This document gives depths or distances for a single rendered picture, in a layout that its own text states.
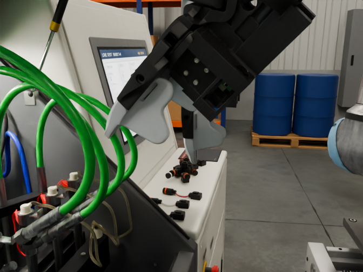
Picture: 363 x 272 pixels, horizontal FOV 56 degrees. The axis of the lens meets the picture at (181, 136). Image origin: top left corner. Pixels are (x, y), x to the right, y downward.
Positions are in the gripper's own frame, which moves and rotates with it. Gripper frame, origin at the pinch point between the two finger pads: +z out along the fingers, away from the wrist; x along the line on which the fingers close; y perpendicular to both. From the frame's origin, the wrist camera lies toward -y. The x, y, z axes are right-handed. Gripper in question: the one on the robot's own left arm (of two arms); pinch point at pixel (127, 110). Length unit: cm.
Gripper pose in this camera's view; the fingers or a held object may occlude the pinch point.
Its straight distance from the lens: 38.7
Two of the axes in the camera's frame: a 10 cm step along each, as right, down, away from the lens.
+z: -5.6, 5.7, 6.0
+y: 7.2, 7.0, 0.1
